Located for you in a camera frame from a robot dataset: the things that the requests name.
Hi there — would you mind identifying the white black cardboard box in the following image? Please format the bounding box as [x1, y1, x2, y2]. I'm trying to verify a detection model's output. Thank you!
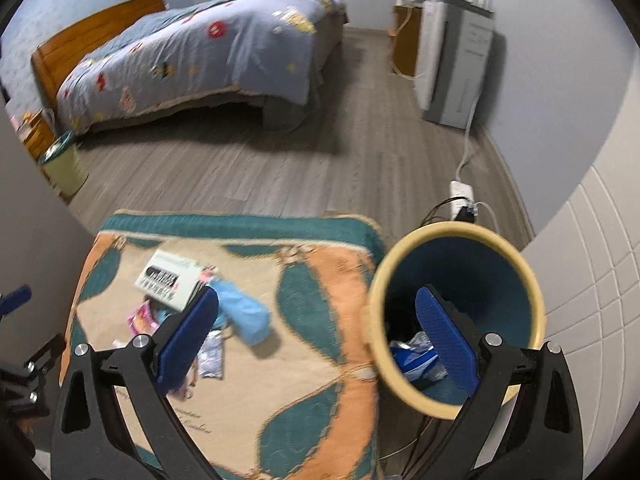
[134, 249, 216, 311]

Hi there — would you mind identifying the yellow teal trash bin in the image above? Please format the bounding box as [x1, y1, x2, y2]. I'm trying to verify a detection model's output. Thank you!
[363, 221, 546, 420]

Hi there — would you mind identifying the wooden tv cabinet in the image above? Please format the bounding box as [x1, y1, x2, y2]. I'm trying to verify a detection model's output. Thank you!
[388, 3, 422, 77]

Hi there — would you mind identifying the wooden nightstand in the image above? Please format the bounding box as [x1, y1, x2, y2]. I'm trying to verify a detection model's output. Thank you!
[17, 108, 56, 160]

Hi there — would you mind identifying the light blue plastic bag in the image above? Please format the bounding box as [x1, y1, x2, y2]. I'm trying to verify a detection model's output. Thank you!
[208, 278, 271, 347]

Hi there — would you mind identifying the patterned teal orange cushion mat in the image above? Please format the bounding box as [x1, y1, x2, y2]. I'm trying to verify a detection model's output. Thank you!
[66, 211, 384, 479]

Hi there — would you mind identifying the wooden headboard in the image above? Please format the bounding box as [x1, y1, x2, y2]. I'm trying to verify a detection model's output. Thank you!
[30, 0, 166, 110]

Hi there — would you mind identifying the bed with blue quilt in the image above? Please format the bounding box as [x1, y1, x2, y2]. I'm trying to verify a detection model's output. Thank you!
[56, 0, 347, 133]

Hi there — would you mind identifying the white power strip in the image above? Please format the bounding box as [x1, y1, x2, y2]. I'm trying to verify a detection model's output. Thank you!
[449, 180, 476, 220]

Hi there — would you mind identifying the pink purple snack wrapper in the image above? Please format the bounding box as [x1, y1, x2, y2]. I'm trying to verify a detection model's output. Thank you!
[128, 300, 160, 336]

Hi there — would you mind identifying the white power cable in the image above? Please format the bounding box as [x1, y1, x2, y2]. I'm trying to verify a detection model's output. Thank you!
[453, 84, 484, 183]

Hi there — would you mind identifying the small green waste bin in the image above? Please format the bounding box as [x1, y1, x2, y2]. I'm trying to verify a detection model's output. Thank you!
[38, 131, 89, 198]

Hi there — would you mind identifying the blue white snack bag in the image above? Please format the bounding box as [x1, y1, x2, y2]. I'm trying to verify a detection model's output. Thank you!
[390, 330, 448, 385]

